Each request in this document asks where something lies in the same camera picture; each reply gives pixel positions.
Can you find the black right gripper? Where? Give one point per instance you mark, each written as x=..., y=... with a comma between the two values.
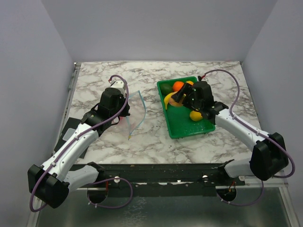
x=177, y=96

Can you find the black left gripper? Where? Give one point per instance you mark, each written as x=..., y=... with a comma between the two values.
x=126, y=112

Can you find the clear zip top bag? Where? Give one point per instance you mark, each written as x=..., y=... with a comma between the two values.
x=137, y=114

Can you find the peach with green leaf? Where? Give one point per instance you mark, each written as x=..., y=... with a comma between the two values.
x=172, y=102

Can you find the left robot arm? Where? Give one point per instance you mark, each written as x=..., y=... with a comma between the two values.
x=54, y=180

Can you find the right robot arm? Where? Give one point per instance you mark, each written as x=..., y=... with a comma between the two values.
x=268, y=150

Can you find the yellow banana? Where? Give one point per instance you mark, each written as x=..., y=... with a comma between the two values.
x=167, y=98

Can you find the orange fruit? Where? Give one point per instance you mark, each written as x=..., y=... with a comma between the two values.
x=177, y=86

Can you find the green avocado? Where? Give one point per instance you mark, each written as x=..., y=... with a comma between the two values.
x=166, y=89

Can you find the yellow orange mango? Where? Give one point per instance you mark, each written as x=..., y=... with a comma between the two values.
x=190, y=82

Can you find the yellow lemon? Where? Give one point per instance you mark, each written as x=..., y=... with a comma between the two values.
x=195, y=116

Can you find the green plastic tray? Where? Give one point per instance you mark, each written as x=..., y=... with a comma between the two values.
x=178, y=119

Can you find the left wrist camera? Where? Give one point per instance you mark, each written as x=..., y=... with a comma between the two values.
x=120, y=85

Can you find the metal table edge rail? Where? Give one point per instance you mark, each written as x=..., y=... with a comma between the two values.
x=71, y=90

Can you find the black mounting rail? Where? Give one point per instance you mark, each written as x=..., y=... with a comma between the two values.
x=160, y=180

